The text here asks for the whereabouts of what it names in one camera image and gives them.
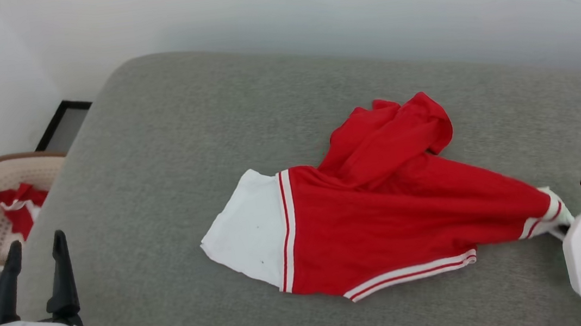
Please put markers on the red and white jersey shirt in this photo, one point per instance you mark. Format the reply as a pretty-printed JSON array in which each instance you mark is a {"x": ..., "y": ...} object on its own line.
[{"x": 383, "y": 212}]

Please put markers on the red garment in basket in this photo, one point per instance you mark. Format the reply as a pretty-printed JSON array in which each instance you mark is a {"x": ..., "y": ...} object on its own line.
[{"x": 22, "y": 212}]

